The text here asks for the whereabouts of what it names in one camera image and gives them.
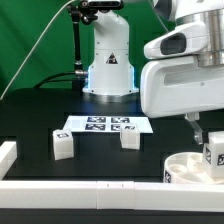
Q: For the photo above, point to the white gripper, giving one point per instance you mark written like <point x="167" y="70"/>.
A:
<point x="185" y="73"/>

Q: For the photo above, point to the white round stool seat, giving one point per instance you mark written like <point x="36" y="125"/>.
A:
<point x="187" y="168"/>

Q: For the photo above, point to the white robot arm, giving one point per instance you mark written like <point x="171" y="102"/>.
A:
<point x="110" y="74"/>

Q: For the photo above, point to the white marker sheet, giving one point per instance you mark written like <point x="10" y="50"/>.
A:
<point x="107" y="124"/>

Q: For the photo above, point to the green backdrop curtain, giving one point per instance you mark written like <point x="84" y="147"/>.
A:
<point x="36" y="39"/>

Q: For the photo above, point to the black camera on mount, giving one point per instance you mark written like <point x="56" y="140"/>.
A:
<point x="102" y="4"/>

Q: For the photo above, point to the white front rail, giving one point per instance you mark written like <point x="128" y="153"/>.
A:
<point x="111" y="195"/>

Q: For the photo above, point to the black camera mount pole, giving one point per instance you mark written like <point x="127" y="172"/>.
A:
<point x="78" y="82"/>

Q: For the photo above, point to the white left rail block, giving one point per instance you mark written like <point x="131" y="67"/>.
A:
<point x="8" y="155"/>

